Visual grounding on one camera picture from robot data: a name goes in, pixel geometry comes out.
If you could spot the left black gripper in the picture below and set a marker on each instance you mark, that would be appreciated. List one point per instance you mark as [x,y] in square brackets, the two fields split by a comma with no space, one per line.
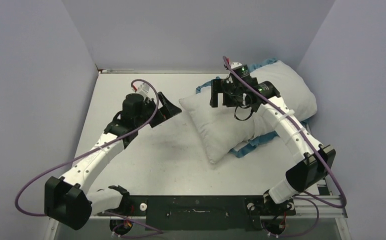
[167,111]

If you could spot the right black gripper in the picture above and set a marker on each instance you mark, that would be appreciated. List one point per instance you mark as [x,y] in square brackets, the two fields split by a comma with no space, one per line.
[221,86]

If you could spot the white pillowcase with blue trim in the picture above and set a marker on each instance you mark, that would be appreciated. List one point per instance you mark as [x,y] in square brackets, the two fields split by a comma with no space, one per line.
[221,133]

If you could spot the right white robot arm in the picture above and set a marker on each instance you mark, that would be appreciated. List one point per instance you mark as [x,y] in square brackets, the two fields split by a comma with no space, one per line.
[312,159]

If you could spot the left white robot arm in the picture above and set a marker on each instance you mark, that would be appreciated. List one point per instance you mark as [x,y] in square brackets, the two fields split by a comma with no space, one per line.
[117,135]

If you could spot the white knob on plate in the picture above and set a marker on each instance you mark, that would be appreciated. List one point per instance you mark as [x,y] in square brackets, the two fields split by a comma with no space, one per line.
[143,206]

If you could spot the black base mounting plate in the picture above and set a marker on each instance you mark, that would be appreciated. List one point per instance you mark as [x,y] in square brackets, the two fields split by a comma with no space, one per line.
[202,212]

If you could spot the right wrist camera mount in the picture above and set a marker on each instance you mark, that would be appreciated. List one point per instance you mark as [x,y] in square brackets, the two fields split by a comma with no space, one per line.
[235,65]

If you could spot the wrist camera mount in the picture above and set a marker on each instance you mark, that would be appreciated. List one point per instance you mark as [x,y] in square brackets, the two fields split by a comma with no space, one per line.
[143,89]
[235,65]

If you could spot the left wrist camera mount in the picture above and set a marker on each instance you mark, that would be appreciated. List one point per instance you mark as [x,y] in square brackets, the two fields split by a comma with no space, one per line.
[143,89]

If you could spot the aluminium right side rail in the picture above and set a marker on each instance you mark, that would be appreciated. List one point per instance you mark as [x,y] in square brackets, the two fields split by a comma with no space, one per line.
[323,188]

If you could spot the aluminium rail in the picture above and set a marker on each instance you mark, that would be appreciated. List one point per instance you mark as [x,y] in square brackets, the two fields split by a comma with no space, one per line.
[321,207]
[323,188]

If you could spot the aluminium front rail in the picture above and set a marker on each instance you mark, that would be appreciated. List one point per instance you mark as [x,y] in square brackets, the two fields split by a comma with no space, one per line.
[321,207]

